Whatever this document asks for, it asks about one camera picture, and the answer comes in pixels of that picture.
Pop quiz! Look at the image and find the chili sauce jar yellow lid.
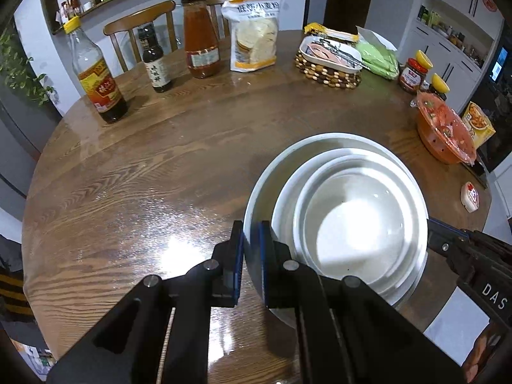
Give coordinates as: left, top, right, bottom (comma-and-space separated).
398, 50, 433, 94

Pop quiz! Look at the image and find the wooden chair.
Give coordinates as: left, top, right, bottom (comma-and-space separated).
103, 0, 178, 72
204, 0, 230, 39

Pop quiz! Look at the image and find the right wooden chair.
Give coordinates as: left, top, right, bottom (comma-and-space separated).
204, 0, 230, 39

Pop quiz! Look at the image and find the small white red packet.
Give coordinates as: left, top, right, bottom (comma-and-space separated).
460, 181, 480, 213

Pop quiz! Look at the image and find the yellow snack packet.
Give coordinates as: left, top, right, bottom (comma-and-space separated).
304, 23, 359, 44

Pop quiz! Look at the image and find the person's hand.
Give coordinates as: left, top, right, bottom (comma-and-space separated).
462, 322, 502, 383

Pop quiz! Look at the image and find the yellow cap vinegar bottle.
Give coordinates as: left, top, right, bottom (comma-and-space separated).
63, 16, 128, 123

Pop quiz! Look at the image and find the white cabinet with shelves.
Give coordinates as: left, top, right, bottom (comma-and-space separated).
365, 0, 506, 115

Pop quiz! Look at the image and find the yellow snack box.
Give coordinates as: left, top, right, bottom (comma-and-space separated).
462, 101, 496, 148

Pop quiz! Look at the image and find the left wooden chair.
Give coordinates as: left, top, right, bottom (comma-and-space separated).
103, 0, 178, 72

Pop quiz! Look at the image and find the hanging green vine plant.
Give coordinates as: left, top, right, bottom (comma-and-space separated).
1, 19, 55, 106

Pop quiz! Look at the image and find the flour bag with yellow trim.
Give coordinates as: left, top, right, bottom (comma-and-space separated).
221, 0, 283, 73

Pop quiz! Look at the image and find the small dark soy sauce bottle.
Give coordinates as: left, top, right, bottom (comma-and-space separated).
137, 23, 173, 93

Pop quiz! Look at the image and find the green snack bag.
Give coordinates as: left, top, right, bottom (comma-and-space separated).
356, 26, 399, 81

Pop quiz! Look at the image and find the grey refrigerator with magnets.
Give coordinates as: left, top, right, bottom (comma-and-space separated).
1, 83, 62, 221

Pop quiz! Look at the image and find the orange plastic covered bowl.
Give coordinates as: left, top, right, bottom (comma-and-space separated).
411, 91, 476, 165

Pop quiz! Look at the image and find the striped chair with dark cloth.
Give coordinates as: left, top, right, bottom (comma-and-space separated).
0, 236, 35, 323

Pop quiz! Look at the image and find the wooden bead trivet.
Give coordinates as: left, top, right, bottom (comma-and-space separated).
294, 51, 362, 89

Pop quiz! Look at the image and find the small white ramekin bowl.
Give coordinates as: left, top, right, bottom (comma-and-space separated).
293, 151, 414, 290

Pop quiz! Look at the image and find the medium white bowl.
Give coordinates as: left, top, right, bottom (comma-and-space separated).
272, 148, 421, 303

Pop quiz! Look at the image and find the large white bowl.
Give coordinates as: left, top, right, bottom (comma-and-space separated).
243, 133, 429, 308

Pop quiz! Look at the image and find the red sauce glass jar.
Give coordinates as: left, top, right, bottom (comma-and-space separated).
181, 0, 220, 79

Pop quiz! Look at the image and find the white tray of packaged food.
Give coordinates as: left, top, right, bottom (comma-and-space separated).
299, 36, 364, 74

